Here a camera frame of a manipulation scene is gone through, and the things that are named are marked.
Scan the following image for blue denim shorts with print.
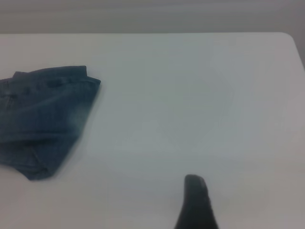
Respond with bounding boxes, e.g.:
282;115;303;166
0;65;102;181

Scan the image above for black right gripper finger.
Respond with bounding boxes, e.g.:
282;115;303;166
173;174;220;229

